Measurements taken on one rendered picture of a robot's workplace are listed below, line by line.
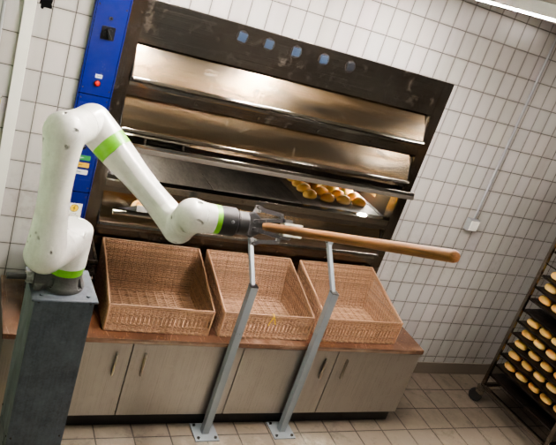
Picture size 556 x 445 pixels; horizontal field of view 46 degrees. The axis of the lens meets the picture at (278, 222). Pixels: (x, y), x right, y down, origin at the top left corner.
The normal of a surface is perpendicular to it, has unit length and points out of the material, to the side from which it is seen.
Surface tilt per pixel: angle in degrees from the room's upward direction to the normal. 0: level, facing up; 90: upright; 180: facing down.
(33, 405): 90
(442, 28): 90
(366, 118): 70
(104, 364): 90
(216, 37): 90
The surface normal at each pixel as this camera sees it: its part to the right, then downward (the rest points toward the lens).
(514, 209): 0.36, 0.44
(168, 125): 0.44, 0.11
